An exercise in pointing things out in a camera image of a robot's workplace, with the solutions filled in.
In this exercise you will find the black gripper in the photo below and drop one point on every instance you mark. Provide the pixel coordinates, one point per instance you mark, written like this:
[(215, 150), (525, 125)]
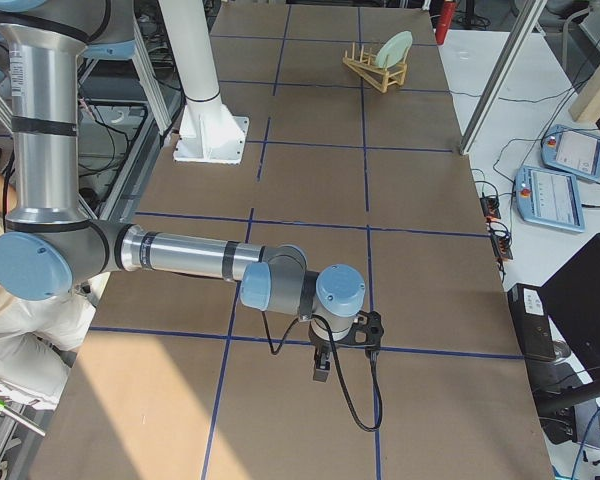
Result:
[(320, 346)]

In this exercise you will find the black usb hub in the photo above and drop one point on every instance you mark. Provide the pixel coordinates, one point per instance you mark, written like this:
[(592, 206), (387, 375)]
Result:
[(501, 244), (490, 206)]

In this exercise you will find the seated person beige clothes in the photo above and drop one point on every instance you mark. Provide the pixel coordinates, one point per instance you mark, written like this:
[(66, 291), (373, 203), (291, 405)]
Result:
[(31, 371)]

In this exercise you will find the far blue teach pendant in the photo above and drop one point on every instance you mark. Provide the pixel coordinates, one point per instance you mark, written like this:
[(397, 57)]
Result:
[(576, 151)]

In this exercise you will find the grey aluminium frame post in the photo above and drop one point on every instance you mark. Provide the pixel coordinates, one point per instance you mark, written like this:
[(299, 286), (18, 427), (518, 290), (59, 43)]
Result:
[(521, 30)]

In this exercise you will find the right black usb hub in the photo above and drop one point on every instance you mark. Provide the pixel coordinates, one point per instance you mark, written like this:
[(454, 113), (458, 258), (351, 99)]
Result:
[(490, 206)]

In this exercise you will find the red fire extinguisher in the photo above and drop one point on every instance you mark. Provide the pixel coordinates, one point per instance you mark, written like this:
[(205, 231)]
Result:
[(445, 19)]

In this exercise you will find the light green ceramic plate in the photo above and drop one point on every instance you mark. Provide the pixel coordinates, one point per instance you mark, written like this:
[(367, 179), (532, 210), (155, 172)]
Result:
[(394, 50)]

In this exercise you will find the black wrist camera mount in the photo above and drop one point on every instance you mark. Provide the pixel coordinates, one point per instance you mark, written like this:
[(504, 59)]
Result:
[(366, 331)]

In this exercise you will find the black computer box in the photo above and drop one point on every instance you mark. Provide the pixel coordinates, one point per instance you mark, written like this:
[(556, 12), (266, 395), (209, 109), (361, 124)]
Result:
[(531, 323)]

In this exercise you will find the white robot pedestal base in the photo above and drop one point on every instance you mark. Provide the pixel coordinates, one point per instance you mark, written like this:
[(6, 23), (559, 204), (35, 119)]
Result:
[(215, 137)]

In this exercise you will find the left black usb hub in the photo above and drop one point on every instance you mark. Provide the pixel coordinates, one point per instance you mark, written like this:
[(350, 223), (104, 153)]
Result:
[(501, 244)]

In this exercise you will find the wooden plank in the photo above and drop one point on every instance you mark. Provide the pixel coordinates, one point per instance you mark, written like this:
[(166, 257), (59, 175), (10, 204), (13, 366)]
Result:
[(586, 108)]

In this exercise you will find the black laptop screen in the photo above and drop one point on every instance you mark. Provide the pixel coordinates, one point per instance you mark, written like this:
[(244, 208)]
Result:
[(571, 298)]

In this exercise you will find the blue teach pendant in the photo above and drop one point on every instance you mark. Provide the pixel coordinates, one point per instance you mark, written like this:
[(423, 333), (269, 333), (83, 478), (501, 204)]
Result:
[(576, 151), (550, 198)]

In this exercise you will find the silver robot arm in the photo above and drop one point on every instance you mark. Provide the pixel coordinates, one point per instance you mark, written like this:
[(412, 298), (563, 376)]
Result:
[(53, 242)]

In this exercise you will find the near blue teach pendant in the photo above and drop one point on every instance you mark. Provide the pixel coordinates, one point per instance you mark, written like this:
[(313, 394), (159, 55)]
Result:
[(550, 198)]

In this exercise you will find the wooden dish rack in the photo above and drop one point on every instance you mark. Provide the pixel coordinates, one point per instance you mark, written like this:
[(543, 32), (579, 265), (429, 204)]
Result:
[(362, 62)]

